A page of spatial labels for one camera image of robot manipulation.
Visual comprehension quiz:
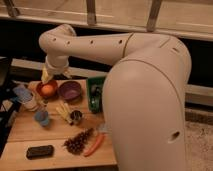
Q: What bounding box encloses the black rectangular block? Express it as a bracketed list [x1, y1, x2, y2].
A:
[26, 145, 54, 159]

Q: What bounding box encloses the crumpled light blue cloth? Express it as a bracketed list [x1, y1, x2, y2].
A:
[97, 123, 108, 133]

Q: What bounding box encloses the purple bowl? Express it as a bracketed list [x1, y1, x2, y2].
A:
[58, 81, 82, 101]

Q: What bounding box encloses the orange bowl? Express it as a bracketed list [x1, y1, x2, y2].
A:
[36, 80, 58, 98]

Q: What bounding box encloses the white plastic cup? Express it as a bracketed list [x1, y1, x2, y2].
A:
[22, 96, 39, 111]

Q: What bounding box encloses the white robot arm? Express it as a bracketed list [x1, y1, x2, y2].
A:
[39, 24, 191, 171]

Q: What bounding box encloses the wooden board table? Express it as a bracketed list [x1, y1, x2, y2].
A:
[0, 80, 116, 171]

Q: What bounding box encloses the orange carrot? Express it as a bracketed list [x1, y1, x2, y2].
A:
[83, 133, 105, 157]

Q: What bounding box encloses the green plastic tray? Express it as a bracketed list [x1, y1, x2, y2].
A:
[86, 76, 105, 113]

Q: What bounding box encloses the small metal cup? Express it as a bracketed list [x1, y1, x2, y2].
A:
[70, 110, 83, 125]

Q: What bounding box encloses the black object in tray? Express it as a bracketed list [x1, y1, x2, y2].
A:
[91, 85, 102, 113]

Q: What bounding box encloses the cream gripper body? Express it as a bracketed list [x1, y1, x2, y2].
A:
[44, 55, 69, 76]

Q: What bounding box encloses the orange ball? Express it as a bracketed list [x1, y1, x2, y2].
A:
[41, 85, 54, 95]

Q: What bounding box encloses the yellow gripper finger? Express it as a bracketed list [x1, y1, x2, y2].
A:
[41, 67, 53, 84]

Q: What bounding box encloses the yellow banana toy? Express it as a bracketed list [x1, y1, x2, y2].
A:
[56, 102, 72, 123]

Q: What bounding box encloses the brown grape bunch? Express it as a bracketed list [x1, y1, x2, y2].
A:
[64, 128, 94, 155]

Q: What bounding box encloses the blue plastic cup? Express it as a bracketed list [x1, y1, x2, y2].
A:
[34, 110, 50, 126]

